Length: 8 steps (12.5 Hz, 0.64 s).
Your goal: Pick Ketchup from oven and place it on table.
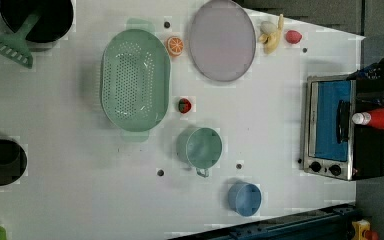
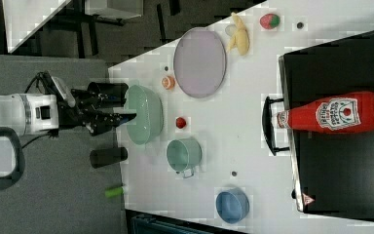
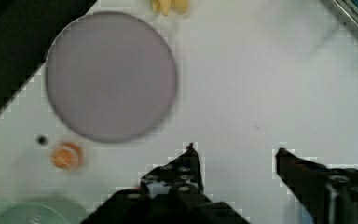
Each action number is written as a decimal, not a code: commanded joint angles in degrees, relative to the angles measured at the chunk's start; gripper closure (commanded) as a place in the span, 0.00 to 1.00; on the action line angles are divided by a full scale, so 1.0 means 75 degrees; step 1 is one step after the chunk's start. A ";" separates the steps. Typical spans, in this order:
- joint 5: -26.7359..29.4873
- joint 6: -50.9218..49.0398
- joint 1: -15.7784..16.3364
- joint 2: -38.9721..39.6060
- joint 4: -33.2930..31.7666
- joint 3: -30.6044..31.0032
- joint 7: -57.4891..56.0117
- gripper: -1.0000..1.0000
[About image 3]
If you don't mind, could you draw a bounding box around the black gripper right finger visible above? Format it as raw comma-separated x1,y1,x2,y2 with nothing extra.
275,148,358,224

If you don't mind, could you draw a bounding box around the orange slice toy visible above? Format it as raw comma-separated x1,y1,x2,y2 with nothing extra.
50,142,83,170

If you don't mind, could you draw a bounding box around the green perforated colander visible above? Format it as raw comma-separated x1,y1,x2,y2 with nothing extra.
0,195,88,224

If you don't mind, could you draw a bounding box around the round grey plate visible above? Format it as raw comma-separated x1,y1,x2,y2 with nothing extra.
45,12,178,143

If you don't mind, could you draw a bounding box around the peeled toy banana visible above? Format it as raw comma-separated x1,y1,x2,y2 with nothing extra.
151,0,189,16

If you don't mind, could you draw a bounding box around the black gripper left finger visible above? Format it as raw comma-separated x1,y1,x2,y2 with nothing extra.
140,143,204,198

